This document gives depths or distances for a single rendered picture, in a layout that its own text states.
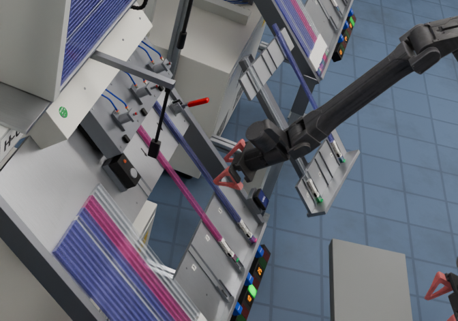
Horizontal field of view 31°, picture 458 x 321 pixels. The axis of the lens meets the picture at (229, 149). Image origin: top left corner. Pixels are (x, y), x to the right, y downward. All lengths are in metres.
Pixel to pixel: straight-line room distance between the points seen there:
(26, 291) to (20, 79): 0.81
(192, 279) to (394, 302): 0.71
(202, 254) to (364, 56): 2.64
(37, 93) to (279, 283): 1.84
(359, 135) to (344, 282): 1.62
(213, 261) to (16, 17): 0.94
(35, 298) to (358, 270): 0.96
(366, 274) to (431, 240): 1.15
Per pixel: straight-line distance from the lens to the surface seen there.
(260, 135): 2.01
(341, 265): 2.54
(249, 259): 2.27
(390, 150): 4.02
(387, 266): 2.61
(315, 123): 2.02
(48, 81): 1.55
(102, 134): 1.87
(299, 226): 3.46
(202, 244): 2.14
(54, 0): 1.44
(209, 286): 2.12
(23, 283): 2.25
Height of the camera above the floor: 2.41
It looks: 41 degrees down
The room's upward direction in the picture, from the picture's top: 18 degrees clockwise
